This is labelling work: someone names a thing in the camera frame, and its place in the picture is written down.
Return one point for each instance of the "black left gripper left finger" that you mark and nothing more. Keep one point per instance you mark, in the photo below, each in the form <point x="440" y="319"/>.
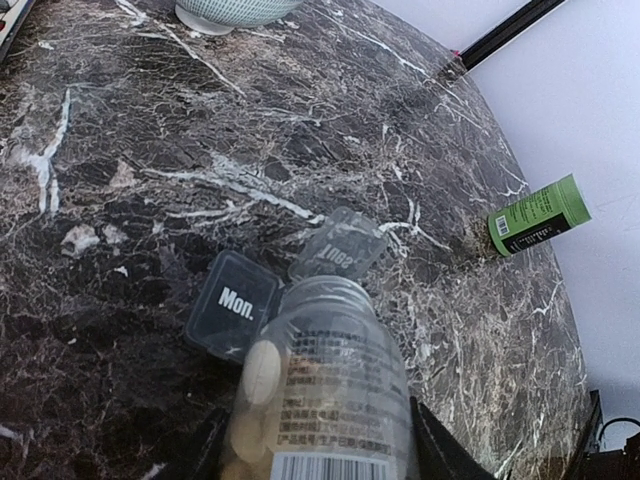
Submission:
<point x="199" y="459"/>

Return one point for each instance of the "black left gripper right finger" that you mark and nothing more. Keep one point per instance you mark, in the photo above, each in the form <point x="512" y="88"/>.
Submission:
<point x="439" y="454"/>

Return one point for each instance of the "clear bottle yellow capsules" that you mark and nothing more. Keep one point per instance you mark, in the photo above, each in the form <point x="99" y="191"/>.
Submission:
<point x="323" y="393"/>

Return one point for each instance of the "clear weekly pill organizer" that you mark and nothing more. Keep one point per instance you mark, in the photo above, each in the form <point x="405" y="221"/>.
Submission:
<point x="239" y="296"/>

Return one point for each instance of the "green lid pill bottle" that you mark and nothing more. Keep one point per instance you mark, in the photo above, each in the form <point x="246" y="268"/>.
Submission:
<point x="544" y="214"/>

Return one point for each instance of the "light blue ribbed bowl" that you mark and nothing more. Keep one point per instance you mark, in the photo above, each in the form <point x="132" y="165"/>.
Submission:
<point x="220" y="17"/>

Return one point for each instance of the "square floral ceramic plate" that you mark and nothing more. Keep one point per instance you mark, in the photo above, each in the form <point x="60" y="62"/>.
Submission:
<point x="13" y="13"/>

